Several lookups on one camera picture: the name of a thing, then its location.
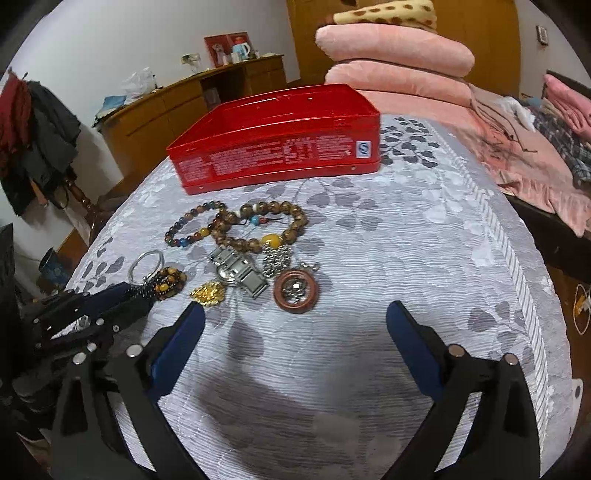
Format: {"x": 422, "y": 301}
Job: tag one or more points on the dark hanging clothes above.
{"x": 46, "y": 147}

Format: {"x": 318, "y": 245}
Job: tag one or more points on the pink branch-print bed sheet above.
{"x": 512, "y": 157}

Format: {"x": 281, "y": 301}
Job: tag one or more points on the silver metal watch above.
{"x": 244, "y": 277}

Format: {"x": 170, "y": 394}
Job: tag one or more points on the plaid clothing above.
{"x": 568, "y": 143}

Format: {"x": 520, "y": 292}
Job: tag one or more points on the wooden sideboard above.
{"x": 152, "y": 120}

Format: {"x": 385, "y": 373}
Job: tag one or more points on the white electric kettle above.
{"x": 241, "y": 50}

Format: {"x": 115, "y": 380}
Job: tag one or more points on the white plastic part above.
{"x": 576, "y": 399}

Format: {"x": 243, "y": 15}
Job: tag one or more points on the red hanging garment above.
{"x": 14, "y": 120}

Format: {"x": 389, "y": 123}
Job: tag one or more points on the folded pink quilt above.
{"x": 392, "y": 85}
{"x": 392, "y": 46}

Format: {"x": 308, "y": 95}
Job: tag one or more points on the red picture box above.
{"x": 217, "y": 44}

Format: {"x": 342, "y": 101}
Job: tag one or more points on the stack of pink pillows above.
{"x": 485, "y": 32}

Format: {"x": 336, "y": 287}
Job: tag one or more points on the red tin box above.
{"x": 277, "y": 152}

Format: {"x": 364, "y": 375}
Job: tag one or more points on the pink cloth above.
{"x": 565, "y": 99}

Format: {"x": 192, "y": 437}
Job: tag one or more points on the blue bin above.
{"x": 53, "y": 272}

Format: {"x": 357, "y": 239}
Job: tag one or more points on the white plastic bag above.
{"x": 137, "y": 83}

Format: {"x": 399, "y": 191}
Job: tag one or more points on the wall switch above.
{"x": 542, "y": 34}

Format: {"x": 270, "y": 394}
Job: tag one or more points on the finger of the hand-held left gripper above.
{"x": 124, "y": 314}
{"x": 111, "y": 295}

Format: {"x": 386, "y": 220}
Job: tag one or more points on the wooden coat stand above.
{"x": 83, "y": 198}

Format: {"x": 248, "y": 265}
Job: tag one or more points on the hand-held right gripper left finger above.
{"x": 180, "y": 346}

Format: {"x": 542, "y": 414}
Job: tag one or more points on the white cup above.
{"x": 226, "y": 58}

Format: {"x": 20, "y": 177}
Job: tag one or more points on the dark bed frame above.
{"x": 554, "y": 240}

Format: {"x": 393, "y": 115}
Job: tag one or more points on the yellow spotted blanket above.
{"x": 388, "y": 14}

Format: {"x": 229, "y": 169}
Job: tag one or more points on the white cloth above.
{"x": 517, "y": 113}

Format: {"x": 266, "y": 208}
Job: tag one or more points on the gold pendant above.
{"x": 207, "y": 295}

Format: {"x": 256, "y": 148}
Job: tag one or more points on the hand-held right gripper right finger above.
{"x": 411, "y": 341}

